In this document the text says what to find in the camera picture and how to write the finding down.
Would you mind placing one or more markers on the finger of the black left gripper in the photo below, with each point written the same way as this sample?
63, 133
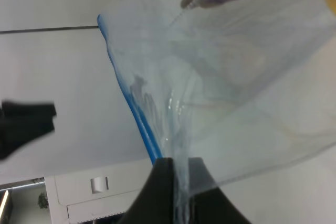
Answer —
22, 123

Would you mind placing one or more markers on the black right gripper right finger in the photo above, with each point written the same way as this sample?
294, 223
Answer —
208, 204

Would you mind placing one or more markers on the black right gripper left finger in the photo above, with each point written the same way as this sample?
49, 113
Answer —
154, 204

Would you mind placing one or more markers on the clear blue-zip file bag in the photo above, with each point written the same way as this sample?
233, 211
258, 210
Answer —
231, 84

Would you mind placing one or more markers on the white cabinet with handle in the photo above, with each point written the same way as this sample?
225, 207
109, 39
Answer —
95, 193

